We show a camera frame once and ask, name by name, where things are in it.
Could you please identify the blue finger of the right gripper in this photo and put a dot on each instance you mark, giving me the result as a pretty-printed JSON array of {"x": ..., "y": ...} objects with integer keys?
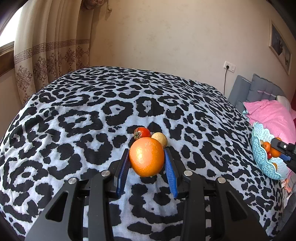
[{"x": 285, "y": 157}]

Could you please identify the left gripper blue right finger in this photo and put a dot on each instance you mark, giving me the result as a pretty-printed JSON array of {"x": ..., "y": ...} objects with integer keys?
[{"x": 170, "y": 175}]

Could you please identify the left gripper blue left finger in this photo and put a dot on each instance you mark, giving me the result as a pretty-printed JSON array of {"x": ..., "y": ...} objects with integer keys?
[{"x": 122, "y": 173}]

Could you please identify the small orange tangerine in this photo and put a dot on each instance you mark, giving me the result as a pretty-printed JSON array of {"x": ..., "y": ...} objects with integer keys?
[{"x": 274, "y": 152}]

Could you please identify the large orange fruit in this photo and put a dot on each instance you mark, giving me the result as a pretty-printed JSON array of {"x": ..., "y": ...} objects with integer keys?
[{"x": 147, "y": 157}]

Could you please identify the light blue lattice basket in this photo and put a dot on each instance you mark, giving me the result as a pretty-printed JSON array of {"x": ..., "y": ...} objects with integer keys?
[{"x": 259, "y": 133}]

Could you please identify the red tomato in basket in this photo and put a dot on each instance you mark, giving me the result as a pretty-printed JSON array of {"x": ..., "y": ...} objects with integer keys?
[{"x": 269, "y": 156}]

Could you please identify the pink blanket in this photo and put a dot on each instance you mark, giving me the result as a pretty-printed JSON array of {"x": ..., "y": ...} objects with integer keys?
[{"x": 274, "y": 116}]

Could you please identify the tan round fruit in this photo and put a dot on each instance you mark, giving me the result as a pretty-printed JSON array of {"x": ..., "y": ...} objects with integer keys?
[{"x": 161, "y": 138}]

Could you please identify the red cherry tomato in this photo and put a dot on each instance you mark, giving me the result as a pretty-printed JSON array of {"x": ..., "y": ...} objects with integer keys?
[{"x": 141, "y": 132}]

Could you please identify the white pillow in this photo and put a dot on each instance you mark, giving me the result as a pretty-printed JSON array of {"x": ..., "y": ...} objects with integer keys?
[{"x": 285, "y": 102}]

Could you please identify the leopard print table cloth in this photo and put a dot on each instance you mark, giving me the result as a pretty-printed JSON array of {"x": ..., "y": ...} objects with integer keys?
[{"x": 84, "y": 120}]

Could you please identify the grey sofa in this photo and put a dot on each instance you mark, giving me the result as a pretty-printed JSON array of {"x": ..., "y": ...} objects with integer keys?
[{"x": 257, "y": 89}]

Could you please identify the beige patterned curtain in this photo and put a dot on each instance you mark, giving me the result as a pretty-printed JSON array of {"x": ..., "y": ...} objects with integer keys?
[{"x": 53, "y": 39}]

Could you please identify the white wall socket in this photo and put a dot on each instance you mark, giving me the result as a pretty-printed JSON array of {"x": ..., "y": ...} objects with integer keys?
[{"x": 231, "y": 67}]

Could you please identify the framed wall picture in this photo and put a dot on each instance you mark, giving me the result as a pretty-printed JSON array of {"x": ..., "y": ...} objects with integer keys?
[{"x": 279, "y": 47}]

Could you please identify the wooden window frame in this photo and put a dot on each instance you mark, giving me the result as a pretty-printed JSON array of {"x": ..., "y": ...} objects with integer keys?
[{"x": 6, "y": 58}]

